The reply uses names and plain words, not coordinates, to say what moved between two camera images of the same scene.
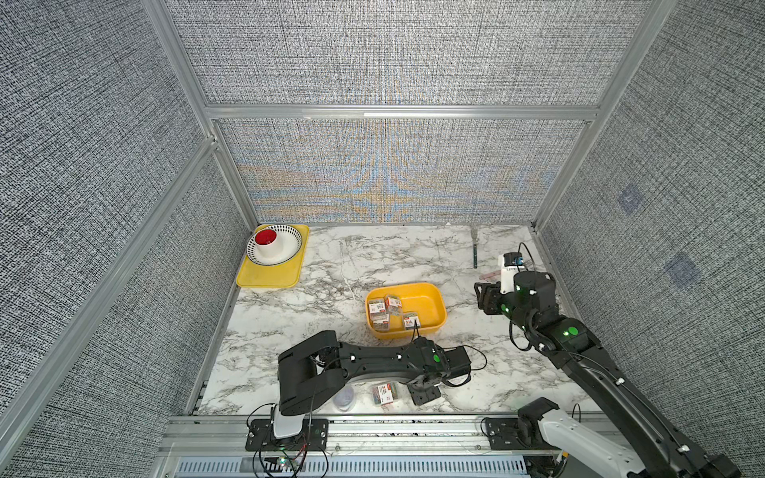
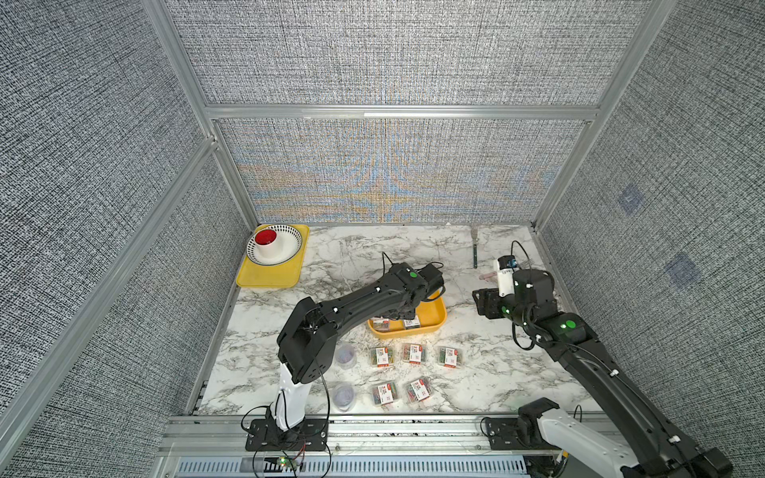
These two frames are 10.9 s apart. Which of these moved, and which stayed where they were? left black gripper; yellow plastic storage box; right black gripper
Moved: left black gripper
Stayed: yellow plastic storage box; right black gripper
